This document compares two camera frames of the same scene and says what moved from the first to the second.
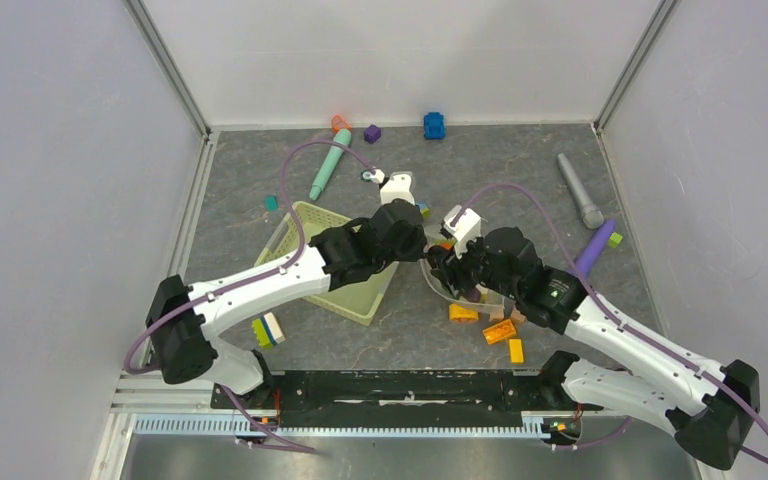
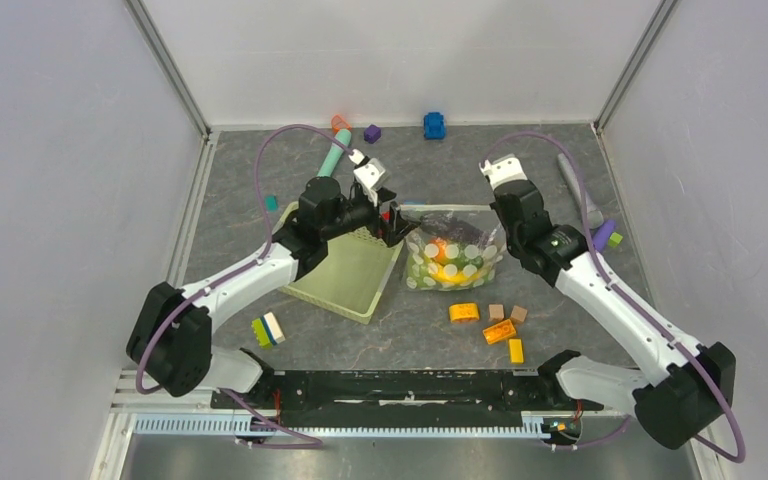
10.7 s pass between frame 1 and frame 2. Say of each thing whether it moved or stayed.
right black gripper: moved
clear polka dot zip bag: moved
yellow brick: stayed
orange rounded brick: stayed
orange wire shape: stayed
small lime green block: stayed
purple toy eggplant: moved
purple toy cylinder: stayed
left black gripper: moved
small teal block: stayed
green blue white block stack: stayed
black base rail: stayed
